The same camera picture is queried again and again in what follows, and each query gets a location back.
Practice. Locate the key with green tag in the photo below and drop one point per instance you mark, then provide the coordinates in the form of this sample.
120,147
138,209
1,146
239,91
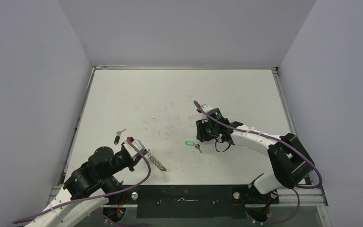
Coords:
193,144

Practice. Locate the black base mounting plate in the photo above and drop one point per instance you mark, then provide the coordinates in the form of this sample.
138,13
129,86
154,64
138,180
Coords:
193,201

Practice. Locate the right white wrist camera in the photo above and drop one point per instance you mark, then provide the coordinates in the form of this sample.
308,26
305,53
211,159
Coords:
204,108

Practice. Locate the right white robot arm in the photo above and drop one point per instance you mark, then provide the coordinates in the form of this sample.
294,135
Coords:
290,161

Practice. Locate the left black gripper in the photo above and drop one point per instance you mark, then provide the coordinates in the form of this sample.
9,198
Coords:
134,160

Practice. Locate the key with black head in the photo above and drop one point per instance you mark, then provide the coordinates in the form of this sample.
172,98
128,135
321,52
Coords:
118,136

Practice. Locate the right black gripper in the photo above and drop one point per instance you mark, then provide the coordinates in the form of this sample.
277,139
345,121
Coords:
201,130

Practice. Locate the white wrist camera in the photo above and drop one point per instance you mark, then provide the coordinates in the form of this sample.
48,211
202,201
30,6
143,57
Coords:
135,148
204,108

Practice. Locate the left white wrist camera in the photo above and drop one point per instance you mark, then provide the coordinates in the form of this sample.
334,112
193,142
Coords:
135,148

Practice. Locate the metal disc with keyrings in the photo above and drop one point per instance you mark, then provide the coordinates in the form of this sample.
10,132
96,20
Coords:
156,161

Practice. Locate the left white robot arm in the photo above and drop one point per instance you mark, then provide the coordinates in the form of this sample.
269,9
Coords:
90,186

